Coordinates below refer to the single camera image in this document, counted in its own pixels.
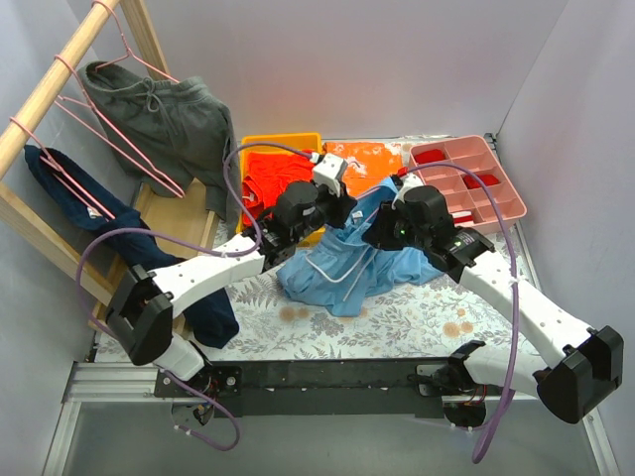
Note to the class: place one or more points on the pink compartment organizer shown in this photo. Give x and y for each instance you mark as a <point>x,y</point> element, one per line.
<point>477,191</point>

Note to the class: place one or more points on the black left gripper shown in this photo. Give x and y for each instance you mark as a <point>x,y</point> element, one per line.
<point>341,211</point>

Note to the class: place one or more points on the red white item in organizer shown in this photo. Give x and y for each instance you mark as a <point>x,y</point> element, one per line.
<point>463,218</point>

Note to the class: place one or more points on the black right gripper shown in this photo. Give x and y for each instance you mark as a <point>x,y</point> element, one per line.
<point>379,230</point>

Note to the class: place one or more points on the yellow plastic tray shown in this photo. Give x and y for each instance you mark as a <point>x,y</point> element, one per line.
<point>306,142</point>

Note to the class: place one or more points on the light blue shorts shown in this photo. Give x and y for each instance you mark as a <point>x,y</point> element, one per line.
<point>311,277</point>

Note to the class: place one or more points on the bright orange shorts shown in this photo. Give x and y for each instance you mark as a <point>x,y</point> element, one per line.
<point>268,175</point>

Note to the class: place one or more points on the floral table mat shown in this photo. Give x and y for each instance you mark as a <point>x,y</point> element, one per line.
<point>433,319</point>

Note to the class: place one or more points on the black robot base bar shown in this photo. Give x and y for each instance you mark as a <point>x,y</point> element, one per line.
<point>419,387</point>

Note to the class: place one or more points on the pink wire hanger with grey shorts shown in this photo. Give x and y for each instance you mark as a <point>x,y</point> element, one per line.
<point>139,84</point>

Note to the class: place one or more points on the grey sweat shorts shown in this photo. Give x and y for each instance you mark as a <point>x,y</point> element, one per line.
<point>169,136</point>

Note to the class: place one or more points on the orange bleached denim shorts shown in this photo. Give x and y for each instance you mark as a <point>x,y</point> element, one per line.
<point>368,162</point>

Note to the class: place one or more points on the navy blue shorts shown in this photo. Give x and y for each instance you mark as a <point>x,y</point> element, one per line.
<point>211,319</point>

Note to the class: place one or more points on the pink wire hanger with navy shorts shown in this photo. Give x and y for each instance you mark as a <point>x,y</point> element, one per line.
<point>65,178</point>

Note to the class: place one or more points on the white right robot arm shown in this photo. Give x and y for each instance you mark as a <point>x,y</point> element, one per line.
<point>576,366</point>

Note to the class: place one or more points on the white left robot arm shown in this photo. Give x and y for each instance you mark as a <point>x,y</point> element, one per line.
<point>144,305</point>

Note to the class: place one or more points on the red cloth in organizer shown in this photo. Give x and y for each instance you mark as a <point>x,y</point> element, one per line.
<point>429,156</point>
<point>478,180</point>

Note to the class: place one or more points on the wooden clothes rack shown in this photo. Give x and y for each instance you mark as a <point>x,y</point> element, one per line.
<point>188,220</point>

